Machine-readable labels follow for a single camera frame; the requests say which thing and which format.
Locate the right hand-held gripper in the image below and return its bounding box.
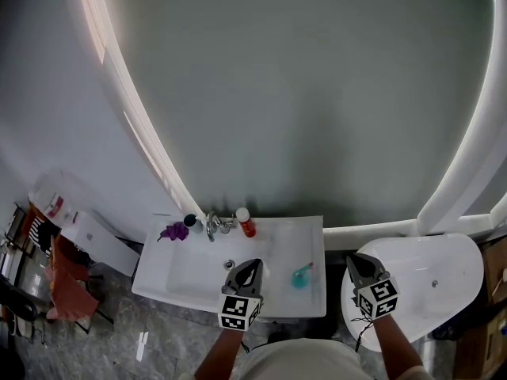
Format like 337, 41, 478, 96
346, 253, 400, 321

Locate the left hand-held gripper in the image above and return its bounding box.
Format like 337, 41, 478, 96
218, 258, 265, 333

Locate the teal spray bottle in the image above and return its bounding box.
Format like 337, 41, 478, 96
290, 262, 316, 292

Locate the person's right forearm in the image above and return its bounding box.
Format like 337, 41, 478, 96
371, 313, 425, 373

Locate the person's left forearm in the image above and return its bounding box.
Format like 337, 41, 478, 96
193, 325, 247, 380

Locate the red bottle white cap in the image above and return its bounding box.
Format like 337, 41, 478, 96
234, 207, 259, 239

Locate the white ceramic sink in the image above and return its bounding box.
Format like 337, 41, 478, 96
131, 215, 327, 320

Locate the chrome faucet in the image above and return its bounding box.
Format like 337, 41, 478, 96
205, 210, 238, 243

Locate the white bathtub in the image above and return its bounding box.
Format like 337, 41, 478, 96
340, 233, 485, 353

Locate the dark cup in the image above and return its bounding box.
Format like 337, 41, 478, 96
182, 213, 204, 235

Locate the purple cloth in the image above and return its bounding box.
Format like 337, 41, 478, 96
156, 221, 191, 243

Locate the person's white shirt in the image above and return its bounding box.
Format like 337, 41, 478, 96
177, 337, 436, 380

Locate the orange cloth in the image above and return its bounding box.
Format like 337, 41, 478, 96
43, 234, 101, 325

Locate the large white framed mirror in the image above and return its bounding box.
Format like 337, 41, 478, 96
74, 0, 507, 240

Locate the clear plastic jug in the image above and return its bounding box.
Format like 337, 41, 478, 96
28, 168, 81, 230

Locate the black and white striped cloth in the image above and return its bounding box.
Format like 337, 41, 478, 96
26, 211, 61, 257

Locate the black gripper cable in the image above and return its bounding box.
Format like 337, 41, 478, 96
349, 316, 375, 354

